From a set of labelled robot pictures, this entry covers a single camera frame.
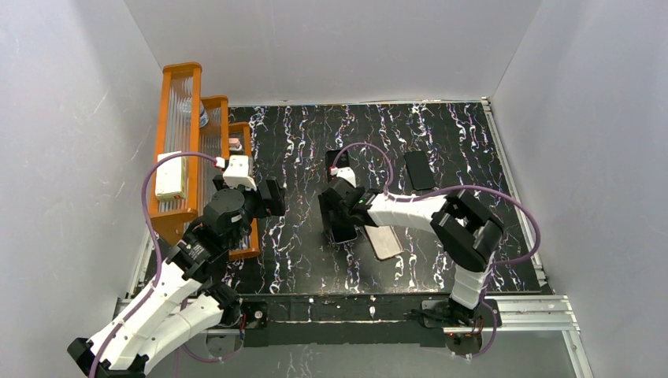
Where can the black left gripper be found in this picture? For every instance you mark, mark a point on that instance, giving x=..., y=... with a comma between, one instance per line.
x=270, y=197

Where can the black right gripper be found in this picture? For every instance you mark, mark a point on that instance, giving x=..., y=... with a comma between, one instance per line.
x=334, y=203

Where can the beige phone case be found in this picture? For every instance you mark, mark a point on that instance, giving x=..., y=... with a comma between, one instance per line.
x=384, y=242

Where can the black smartphone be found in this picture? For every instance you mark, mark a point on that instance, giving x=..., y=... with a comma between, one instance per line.
x=418, y=168

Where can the purple-edged smartphone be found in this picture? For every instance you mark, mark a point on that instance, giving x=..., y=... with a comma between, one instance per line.
x=339, y=228

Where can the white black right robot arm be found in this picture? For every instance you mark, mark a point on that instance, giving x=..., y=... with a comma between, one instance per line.
x=469, y=232

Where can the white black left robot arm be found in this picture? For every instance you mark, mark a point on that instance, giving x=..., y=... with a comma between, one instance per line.
x=186, y=294

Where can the white box with red label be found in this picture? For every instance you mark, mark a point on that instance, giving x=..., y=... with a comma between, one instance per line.
x=171, y=178

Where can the orange wooden shelf rack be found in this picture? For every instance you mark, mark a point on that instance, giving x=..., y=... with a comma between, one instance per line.
x=189, y=123

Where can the white blue patterned cup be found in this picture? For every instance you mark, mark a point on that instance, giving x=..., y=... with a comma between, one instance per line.
x=203, y=115

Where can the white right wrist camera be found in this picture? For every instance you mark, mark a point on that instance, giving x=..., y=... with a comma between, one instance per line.
x=345, y=173

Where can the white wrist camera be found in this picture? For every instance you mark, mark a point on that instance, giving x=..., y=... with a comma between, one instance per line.
x=345, y=173
x=239, y=172

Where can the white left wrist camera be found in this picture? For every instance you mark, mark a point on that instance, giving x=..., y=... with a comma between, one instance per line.
x=239, y=172

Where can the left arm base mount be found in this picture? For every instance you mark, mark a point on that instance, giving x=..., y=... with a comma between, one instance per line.
x=227, y=339

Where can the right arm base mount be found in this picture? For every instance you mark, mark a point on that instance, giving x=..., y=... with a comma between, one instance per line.
x=469, y=332

